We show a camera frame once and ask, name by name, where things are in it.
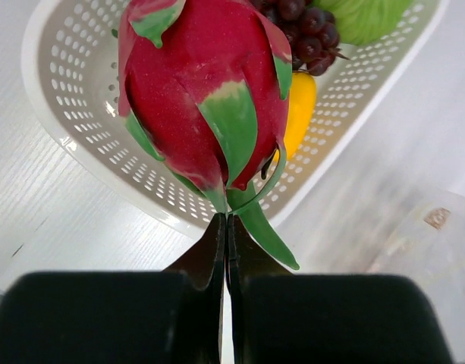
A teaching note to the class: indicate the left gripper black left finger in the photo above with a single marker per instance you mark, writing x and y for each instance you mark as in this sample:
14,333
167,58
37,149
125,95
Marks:
169,316

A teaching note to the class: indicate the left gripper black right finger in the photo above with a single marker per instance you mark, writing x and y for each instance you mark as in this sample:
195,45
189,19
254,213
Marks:
279,317

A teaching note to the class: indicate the white perforated plastic basket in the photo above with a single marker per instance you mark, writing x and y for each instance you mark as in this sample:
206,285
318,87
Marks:
69,67

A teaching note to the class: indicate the green cabbage toy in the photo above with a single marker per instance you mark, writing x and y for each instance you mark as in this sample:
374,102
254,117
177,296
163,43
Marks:
361,22

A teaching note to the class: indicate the dark red grape bunch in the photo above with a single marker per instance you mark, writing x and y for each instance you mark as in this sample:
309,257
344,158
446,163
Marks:
311,33

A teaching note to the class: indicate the red dragon fruit toy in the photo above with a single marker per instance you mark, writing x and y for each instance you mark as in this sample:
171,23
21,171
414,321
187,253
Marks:
203,89

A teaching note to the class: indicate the clear zip top bag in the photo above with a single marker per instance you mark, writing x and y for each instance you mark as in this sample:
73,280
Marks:
428,245

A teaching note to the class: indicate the yellow bell pepper toy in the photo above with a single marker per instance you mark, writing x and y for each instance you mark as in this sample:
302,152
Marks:
302,100

